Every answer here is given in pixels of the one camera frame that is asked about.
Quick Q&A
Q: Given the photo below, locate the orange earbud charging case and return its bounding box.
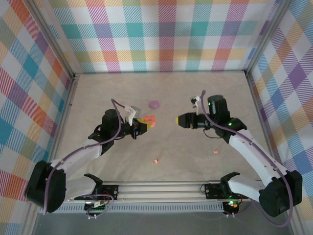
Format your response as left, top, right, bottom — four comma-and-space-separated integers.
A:
144, 115, 157, 129

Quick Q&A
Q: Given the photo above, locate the green terminal circuit board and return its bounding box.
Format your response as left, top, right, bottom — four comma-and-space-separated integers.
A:
84, 200, 109, 214

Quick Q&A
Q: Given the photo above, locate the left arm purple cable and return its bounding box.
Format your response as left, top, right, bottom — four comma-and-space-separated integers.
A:
43, 98, 128, 216

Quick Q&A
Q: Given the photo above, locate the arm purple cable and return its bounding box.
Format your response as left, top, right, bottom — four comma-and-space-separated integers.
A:
43, 98, 128, 216
199, 90, 294, 228

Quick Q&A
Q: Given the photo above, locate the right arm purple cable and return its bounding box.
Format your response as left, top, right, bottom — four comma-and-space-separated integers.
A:
199, 90, 294, 228

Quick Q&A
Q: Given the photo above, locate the aluminium side rail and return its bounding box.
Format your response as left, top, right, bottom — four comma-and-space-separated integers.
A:
246, 72, 277, 162
23, 73, 80, 235

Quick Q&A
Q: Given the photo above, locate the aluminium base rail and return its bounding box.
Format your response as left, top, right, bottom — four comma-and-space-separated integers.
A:
63, 180, 252, 203

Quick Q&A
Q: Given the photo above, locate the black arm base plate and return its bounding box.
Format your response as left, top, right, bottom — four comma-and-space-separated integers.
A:
204, 183, 224, 199
101, 185, 119, 200

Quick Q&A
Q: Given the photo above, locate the grey slotted cable duct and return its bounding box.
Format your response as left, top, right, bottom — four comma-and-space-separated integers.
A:
57, 205, 224, 213

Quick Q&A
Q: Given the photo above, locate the aluminium frame post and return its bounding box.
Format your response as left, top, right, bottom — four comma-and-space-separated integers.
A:
30, 0, 76, 78
245, 0, 288, 73

